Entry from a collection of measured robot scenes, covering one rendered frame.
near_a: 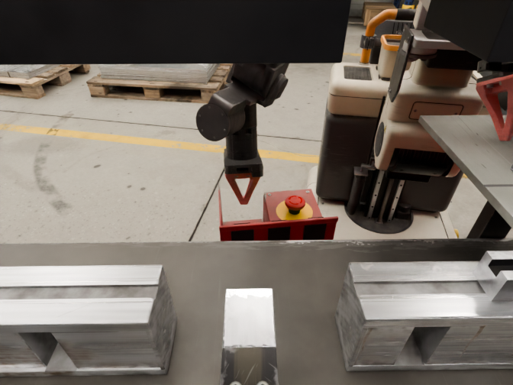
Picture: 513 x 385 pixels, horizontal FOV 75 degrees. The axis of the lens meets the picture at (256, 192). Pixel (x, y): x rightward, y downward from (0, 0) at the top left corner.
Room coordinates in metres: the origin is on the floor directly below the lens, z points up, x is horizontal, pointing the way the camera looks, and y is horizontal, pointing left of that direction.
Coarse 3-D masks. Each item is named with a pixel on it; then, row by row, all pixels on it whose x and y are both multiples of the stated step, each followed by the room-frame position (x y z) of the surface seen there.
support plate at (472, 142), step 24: (432, 120) 0.44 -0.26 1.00; (456, 120) 0.44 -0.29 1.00; (480, 120) 0.44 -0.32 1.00; (504, 120) 0.44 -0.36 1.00; (456, 144) 0.37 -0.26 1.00; (480, 144) 0.37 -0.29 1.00; (504, 144) 0.37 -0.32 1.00; (480, 168) 0.32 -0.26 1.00; (504, 168) 0.32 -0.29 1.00; (504, 192) 0.27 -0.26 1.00; (504, 216) 0.24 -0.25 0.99
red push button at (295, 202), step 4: (292, 196) 0.50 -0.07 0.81; (296, 196) 0.50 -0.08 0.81; (300, 196) 0.50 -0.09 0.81; (288, 200) 0.49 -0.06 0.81; (292, 200) 0.49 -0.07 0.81; (296, 200) 0.49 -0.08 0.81; (300, 200) 0.49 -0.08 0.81; (304, 200) 0.49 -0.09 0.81; (288, 204) 0.48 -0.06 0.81; (292, 204) 0.48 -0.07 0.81; (296, 204) 0.48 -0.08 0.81; (300, 204) 0.48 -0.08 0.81; (304, 204) 0.48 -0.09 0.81; (288, 208) 0.48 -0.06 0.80; (292, 208) 0.47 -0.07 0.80; (296, 208) 0.47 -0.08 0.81; (300, 208) 0.47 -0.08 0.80; (292, 212) 0.48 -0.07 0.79; (296, 212) 0.48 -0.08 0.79
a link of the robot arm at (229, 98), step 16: (288, 80) 0.53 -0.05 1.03; (224, 96) 0.47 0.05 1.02; (240, 96) 0.49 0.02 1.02; (256, 96) 0.52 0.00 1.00; (272, 96) 0.51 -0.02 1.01; (208, 112) 0.46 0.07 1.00; (224, 112) 0.45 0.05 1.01; (240, 112) 0.49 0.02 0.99; (208, 128) 0.45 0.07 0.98; (224, 128) 0.44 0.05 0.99; (240, 128) 0.49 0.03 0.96
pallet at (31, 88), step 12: (48, 72) 3.25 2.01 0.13; (60, 72) 3.26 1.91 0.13; (72, 72) 3.62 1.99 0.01; (84, 72) 3.59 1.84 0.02; (24, 84) 2.93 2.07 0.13; (36, 84) 2.95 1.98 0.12; (48, 84) 3.26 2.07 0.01; (60, 84) 3.23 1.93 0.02; (24, 96) 2.94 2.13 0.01; (36, 96) 2.91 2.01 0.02
